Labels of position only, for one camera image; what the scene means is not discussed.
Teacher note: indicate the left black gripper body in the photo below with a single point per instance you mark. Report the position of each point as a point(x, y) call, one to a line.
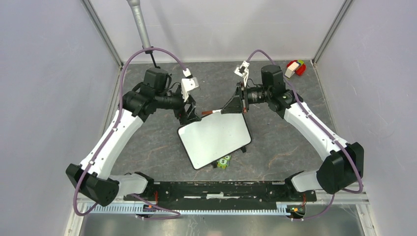
point(170, 101)

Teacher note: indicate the white whiteboard black frame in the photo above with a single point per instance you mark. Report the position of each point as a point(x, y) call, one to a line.
point(214, 137)

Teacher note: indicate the red and white toy blocks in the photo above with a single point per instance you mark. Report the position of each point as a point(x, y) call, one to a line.
point(295, 67)

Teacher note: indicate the white marker brown cap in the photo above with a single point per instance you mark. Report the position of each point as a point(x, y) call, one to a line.
point(210, 112)

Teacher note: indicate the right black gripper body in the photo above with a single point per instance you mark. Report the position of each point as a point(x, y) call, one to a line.
point(254, 95)

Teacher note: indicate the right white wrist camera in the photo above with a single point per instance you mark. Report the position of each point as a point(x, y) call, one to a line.
point(242, 70)

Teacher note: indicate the slotted cable duct rail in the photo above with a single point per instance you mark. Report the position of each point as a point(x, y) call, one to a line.
point(140, 208)

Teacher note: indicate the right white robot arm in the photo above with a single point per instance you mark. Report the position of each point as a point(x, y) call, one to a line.
point(342, 166)

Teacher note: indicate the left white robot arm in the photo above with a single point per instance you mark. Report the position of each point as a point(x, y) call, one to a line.
point(92, 177)

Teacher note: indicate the green owl number block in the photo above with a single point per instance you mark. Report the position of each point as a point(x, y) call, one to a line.
point(222, 163)

